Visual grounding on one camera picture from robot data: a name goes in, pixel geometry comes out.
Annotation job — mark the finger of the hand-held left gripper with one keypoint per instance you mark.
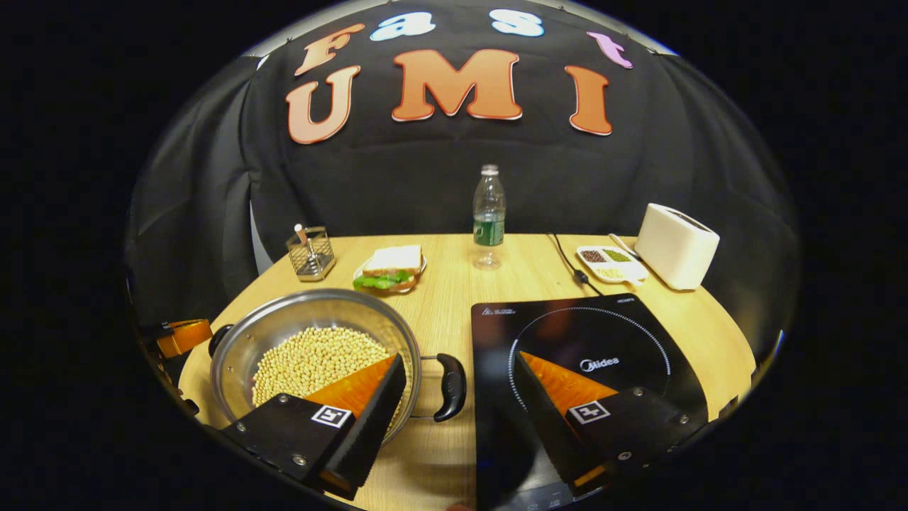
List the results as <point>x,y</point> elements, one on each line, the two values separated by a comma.
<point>184,337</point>

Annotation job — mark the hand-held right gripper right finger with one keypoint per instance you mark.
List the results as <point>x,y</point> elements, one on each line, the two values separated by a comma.
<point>543,419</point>

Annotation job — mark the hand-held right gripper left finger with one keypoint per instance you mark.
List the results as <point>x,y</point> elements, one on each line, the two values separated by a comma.
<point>376,426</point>

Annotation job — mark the black induction cooktop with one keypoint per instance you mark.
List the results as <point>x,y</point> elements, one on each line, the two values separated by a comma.
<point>567,333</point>

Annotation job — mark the stainless steel pot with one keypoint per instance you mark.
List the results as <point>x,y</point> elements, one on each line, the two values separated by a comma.
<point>284,319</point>

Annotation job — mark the pile of yellow soybeans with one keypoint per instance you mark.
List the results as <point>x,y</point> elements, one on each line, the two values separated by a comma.
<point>312,362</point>

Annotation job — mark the sandwich with lettuce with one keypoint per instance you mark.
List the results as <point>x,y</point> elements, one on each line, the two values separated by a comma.
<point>394,259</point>

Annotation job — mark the white divided dish of beans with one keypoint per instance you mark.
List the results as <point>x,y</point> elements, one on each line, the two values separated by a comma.
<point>628,273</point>

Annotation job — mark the clear plastic water bottle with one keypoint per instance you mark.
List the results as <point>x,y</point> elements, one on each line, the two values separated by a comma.
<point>489,213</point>

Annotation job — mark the white toaster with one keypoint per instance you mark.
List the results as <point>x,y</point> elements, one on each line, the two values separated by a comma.
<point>674,248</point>

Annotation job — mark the black backdrop cloth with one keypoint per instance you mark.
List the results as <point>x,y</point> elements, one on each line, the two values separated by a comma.
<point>425,184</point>

